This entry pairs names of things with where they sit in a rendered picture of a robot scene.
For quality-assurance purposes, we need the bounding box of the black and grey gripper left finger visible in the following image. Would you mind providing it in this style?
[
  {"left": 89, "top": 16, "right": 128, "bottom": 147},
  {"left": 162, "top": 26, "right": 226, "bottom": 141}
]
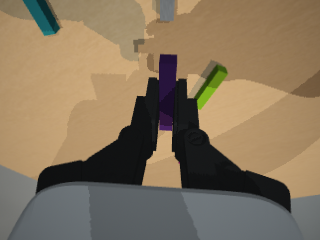
[{"left": 36, "top": 77, "right": 159, "bottom": 193}]

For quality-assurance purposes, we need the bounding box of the grey rod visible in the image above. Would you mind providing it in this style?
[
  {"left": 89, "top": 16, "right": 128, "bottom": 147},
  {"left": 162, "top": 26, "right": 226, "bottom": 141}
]
[{"left": 160, "top": 0, "right": 175, "bottom": 21}]

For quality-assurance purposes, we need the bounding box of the lime green rod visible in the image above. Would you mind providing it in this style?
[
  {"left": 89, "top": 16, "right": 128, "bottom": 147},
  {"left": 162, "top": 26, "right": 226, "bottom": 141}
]
[{"left": 194, "top": 65, "right": 228, "bottom": 110}]

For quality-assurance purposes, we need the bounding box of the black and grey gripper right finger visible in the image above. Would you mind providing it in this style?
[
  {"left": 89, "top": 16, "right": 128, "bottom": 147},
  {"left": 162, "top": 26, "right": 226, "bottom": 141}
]
[{"left": 172, "top": 79, "right": 291, "bottom": 213}]

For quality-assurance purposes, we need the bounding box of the turquoise rod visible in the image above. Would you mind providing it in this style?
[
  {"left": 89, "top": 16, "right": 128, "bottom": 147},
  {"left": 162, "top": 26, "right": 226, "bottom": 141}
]
[{"left": 23, "top": 0, "right": 60, "bottom": 36}]

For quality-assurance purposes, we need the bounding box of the purple rod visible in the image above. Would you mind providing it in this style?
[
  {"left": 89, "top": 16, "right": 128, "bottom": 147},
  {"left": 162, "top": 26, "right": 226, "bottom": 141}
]
[{"left": 159, "top": 54, "right": 177, "bottom": 131}]

